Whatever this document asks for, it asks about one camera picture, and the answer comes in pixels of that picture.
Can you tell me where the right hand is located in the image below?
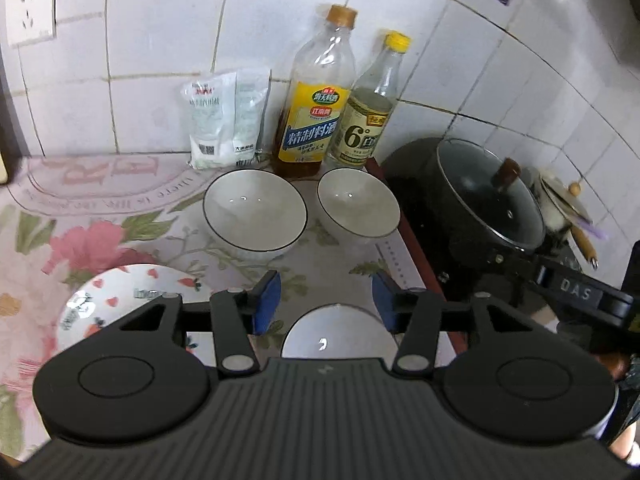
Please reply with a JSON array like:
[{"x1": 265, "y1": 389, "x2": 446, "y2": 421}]
[{"x1": 596, "y1": 351, "x2": 640, "y2": 461}]

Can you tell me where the white vinegar bottle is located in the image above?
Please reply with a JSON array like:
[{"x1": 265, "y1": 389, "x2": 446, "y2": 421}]
[{"x1": 326, "y1": 30, "x2": 411, "y2": 168}]

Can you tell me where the floral tablecloth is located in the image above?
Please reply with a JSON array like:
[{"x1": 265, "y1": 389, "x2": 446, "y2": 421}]
[{"x1": 1, "y1": 154, "x2": 437, "y2": 460}]

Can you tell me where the white wall socket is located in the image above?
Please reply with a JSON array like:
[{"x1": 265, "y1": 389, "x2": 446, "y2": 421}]
[{"x1": 6, "y1": 0, "x2": 55, "y2": 47}]

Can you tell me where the cooking wine bottle yellow label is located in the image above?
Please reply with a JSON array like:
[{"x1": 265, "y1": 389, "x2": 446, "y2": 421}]
[{"x1": 272, "y1": 4, "x2": 357, "y2": 179}]

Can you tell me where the lovely bear rabbit plate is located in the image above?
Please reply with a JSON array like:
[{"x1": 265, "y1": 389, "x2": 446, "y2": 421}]
[{"x1": 55, "y1": 263, "x2": 213, "y2": 351}]

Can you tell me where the black wok with lid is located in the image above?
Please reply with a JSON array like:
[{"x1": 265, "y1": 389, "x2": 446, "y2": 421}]
[{"x1": 382, "y1": 139, "x2": 546, "y2": 301}]

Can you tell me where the large white ribbed bowl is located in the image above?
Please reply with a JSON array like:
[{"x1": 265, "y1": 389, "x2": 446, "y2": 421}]
[{"x1": 203, "y1": 169, "x2": 309, "y2": 262}]

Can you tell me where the small white ribbed bowl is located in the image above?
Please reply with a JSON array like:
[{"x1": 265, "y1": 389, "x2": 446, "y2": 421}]
[{"x1": 316, "y1": 168, "x2": 400, "y2": 246}]

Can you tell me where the white salt bag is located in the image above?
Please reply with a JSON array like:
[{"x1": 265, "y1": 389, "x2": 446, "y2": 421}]
[{"x1": 179, "y1": 66, "x2": 270, "y2": 170}]

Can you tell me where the cream cutting board black rim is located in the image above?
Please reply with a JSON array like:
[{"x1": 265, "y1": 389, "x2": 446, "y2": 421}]
[{"x1": 0, "y1": 63, "x2": 28, "y2": 185}]

